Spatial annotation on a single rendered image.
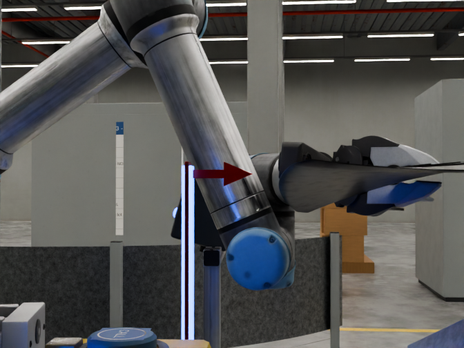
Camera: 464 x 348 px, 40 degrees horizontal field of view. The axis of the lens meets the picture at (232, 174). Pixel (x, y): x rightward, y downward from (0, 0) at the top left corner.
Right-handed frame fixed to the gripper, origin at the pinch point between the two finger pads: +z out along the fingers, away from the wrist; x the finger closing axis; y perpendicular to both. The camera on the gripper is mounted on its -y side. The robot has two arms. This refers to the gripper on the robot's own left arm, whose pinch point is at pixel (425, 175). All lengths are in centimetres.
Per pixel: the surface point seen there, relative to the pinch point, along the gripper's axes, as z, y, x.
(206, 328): -52, 8, 26
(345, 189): -4.8, -6.9, 2.3
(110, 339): 10.7, -39.5, 14.1
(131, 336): 10.8, -38.2, 14.0
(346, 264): -574, 568, 47
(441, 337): 4.5, -1.6, 16.2
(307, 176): 0.2, -16.7, 2.1
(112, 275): -168, 43, 29
